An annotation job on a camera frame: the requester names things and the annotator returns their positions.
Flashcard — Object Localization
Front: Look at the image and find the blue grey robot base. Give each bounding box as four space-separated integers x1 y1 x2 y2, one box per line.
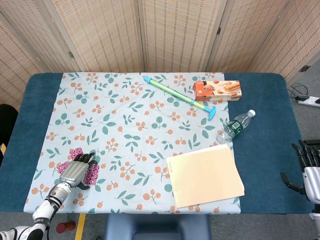
104 213 212 240

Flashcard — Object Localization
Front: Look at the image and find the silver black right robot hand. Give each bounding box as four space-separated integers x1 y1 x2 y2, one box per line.
279 139 320 203

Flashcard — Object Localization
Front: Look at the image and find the manila folder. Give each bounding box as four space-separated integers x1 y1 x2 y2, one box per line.
166 143 246 209

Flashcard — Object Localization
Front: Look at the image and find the orange biscuit box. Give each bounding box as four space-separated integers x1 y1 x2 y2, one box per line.
191 79 243 102

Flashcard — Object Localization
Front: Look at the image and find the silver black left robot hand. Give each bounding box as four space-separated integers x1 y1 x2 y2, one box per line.
59 152 97 191

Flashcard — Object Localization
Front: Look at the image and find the clear plastic water bottle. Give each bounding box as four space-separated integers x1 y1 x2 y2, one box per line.
216 109 256 145

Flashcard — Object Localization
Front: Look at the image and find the teal blue table cover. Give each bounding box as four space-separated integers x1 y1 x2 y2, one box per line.
0 72 315 216

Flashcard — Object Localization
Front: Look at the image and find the woven bamboo folding screen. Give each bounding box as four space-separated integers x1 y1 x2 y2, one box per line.
0 0 320 111

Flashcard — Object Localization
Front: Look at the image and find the floral print tablecloth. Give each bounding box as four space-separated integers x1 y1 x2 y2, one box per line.
23 72 242 215

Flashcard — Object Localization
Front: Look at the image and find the green blue toy water pump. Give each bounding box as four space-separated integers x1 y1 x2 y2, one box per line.
142 76 217 121

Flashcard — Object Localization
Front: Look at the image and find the red orange cylinder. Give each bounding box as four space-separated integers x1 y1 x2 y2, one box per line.
56 221 77 234

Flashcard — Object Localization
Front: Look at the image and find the black bag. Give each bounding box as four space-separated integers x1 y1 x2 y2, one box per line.
0 103 20 161

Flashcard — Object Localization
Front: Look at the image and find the white power strip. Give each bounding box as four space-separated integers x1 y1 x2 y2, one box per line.
294 94 320 108

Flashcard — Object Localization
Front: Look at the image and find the black power cable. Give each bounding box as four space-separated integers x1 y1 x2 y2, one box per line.
287 83 309 98

